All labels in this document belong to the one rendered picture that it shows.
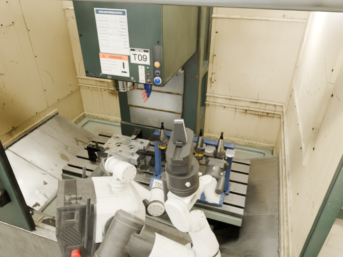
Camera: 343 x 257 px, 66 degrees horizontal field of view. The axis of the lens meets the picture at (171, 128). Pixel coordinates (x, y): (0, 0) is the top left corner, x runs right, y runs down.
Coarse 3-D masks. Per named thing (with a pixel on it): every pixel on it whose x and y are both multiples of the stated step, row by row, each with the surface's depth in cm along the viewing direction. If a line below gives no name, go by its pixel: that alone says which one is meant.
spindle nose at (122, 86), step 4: (112, 80) 154; (112, 84) 156; (116, 84) 153; (120, 84) 152; (124, 84) 152; (128, 84) 153; (132, 84) 154; (136, 84) 157; (116, 88) 155; (120, 88) 153; (124, 88) 153; (128, 88) 154; (132, 88) 155
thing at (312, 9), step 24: (72, 0) 68; (96, 0) 65; (120, 0) 63; (144, 0) 62; (168, 0) 60; (192, 0) 58; (216, 0) 57; (240, 0) 55; (264, 0) 54; (288, 0) 53; (312, 0) 51; (336, 0) 50
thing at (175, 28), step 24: (144, 24) 117; (168, 24) 121; (192, 24) 160; (96, 48) 131; (144, 48) 122; (168, 48) 126; (192, 48) 170; (96, 72) 138; (144, 72) 129; (168, 72) 133
